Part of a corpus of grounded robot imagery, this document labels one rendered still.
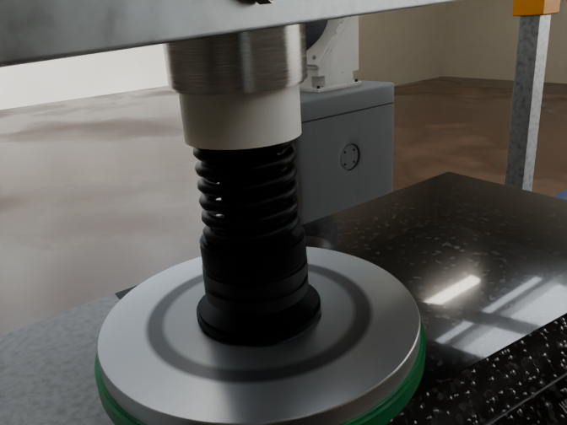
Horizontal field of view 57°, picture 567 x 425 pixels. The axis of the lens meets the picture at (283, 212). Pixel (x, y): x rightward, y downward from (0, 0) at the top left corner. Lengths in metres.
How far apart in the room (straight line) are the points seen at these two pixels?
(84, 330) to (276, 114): 0.28
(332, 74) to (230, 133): 1.29
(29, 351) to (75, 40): 0.35
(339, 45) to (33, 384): 1.31
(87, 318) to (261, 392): 0.25
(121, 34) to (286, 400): 0.19
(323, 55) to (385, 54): 6.11
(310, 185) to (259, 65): 1.22
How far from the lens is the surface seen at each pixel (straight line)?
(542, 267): 0.57
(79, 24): 0.18
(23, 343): 0.50
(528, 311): 0.49
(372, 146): 1.64
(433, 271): 0.54
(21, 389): 0.45
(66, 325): 0.51
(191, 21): 0.21
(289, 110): 0.30
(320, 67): 1.52
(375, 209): 0.69
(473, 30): 8.35
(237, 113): 0.28
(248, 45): 0.27
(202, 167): 0.31
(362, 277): 0.40
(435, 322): 0.46
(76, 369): 0.45
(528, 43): 2.27
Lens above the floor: 1.07
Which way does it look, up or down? 21 degrees down
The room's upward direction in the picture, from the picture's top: 4 degrees counter-clockwise
